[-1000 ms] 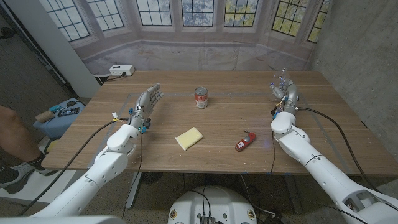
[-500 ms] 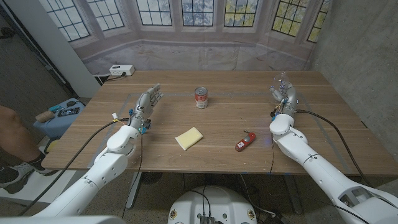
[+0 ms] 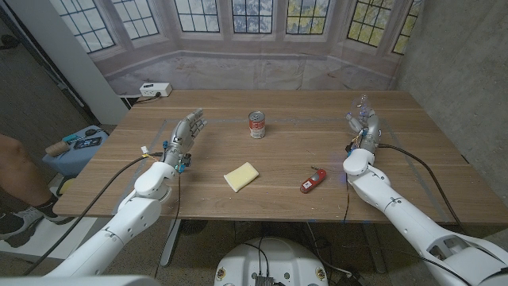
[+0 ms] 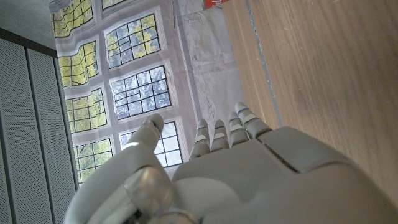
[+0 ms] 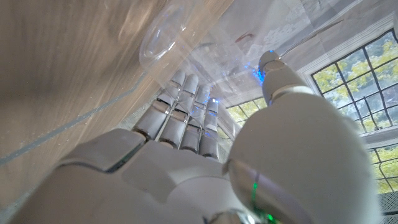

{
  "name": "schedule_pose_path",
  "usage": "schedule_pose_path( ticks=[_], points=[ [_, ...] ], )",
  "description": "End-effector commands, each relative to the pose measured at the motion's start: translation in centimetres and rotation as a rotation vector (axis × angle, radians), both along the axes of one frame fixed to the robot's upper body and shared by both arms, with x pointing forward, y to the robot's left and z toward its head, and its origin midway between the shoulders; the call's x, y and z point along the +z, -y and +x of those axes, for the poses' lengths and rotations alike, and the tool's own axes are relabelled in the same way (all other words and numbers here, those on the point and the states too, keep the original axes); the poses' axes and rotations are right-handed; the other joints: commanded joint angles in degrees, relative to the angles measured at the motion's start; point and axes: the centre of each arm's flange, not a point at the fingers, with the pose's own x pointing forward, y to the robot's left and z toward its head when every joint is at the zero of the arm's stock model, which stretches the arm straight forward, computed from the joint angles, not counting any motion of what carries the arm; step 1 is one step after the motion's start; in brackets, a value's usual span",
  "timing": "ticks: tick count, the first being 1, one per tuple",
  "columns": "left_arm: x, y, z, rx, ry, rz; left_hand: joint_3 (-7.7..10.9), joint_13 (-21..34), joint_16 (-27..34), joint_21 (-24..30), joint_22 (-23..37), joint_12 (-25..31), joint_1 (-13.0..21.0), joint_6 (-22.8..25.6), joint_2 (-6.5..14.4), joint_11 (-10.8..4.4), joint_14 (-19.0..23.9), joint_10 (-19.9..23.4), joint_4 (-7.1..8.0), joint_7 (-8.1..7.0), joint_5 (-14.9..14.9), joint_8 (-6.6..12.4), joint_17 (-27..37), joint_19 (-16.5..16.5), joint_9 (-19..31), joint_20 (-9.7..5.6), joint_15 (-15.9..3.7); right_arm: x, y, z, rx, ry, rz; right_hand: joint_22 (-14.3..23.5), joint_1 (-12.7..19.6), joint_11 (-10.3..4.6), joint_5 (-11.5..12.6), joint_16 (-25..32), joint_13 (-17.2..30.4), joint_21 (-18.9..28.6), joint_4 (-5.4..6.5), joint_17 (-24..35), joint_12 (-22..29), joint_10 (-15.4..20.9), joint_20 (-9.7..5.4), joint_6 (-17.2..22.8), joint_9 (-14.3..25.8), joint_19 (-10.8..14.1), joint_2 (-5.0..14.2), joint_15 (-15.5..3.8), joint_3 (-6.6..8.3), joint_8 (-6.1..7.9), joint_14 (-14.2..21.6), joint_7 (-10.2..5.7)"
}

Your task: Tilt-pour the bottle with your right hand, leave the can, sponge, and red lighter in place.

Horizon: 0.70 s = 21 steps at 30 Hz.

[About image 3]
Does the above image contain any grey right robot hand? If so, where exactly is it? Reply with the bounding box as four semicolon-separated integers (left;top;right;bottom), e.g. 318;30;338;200
344;109;382;154

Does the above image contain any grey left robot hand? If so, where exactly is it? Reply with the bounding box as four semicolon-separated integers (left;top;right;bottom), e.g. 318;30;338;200
162;108;208;168

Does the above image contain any clear plastic bottle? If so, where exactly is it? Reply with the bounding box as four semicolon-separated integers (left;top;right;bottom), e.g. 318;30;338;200
348;94;374;134

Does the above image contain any yellow sponge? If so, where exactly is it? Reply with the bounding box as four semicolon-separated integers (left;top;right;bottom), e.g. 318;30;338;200
223;161;260;194

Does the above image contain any red white soup can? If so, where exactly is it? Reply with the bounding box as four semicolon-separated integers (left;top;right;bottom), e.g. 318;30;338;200
248;110;267;140

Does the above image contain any red lighter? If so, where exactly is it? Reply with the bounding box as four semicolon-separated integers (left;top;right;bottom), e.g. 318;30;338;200
299;165;328;195

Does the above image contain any white power strip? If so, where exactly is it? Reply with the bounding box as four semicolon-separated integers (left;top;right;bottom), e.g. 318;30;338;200
139;82;173;99

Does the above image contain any printed window backdrop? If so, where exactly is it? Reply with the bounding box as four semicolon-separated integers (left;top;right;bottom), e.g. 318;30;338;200
47;0;424;96

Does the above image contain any grey table leg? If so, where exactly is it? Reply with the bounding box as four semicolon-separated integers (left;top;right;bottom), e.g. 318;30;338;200
360;222;387;274
160;218;182;268

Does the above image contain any blue stool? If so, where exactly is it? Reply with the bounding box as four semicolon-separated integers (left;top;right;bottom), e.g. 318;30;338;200
42;125;110;179

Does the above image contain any brown roll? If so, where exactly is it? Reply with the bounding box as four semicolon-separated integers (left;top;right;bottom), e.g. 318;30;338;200
44;141;71;158

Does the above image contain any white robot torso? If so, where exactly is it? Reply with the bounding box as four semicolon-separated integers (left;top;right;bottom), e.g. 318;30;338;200
214;237;329;286

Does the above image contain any white floor mat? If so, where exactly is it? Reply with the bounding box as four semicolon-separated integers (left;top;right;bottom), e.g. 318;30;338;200
0;214;100;259

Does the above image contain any person's bare leg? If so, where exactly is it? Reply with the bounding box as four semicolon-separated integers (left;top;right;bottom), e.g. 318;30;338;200
0;133;53;207

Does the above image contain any grey black sneaker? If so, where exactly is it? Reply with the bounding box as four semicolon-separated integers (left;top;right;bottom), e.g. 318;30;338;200
0;206;48;248

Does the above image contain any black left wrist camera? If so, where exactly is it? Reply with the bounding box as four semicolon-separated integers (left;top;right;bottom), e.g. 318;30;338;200
179;153;193;174

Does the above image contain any thin black left wrist cable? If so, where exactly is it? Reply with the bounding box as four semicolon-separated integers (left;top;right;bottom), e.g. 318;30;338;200
153;172;182;279

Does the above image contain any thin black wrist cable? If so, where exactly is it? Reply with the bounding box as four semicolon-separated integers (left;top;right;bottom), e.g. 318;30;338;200
343;174;352;223
153;172;182;279

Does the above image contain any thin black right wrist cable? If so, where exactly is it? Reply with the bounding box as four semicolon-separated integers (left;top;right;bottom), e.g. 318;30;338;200
343;174;352;223

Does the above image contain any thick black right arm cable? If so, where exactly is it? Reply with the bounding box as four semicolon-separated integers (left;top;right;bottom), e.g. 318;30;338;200
375;143;468;235

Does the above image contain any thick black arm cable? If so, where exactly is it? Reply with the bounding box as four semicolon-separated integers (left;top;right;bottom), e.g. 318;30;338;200
23;153;166;276
375;143;468;235

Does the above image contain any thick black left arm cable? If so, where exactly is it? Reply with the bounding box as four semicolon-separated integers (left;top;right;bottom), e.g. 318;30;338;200
23;153;166;276

